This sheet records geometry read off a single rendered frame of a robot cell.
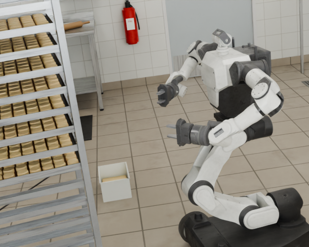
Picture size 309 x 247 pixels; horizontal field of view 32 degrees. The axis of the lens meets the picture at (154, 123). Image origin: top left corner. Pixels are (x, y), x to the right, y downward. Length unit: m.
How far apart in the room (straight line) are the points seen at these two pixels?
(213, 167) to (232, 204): 0.26
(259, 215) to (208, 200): 0.33
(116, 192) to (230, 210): 1.19
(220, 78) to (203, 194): 0.62
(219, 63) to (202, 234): 1.01
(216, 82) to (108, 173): 1.77
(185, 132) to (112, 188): 1.63
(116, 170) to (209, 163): 1.49
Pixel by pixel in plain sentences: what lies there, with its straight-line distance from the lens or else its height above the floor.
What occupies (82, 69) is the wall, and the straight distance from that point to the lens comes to 6.55.
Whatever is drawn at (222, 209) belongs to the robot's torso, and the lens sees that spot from 2.95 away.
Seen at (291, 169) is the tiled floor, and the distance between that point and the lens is 4.19.
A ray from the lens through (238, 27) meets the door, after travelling 6.68.
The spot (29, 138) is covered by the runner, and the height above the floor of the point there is 1.05.
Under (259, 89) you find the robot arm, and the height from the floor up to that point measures 1.16.
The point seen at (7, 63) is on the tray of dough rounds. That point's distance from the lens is 2.54.
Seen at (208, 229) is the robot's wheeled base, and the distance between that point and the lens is 3.14.
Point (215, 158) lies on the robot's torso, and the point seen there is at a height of 0.68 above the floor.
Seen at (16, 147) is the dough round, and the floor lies 0.97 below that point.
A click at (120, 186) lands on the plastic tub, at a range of 3.92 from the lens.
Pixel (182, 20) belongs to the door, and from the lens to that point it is 6.53.
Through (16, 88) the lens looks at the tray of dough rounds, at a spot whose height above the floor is 1.24.
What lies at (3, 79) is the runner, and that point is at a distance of 2.30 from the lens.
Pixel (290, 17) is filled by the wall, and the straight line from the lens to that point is 6.81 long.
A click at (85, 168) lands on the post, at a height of 0.87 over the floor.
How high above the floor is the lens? 1.86
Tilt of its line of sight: 20 degrees down
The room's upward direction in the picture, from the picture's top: 7 degrees counter-clockwise
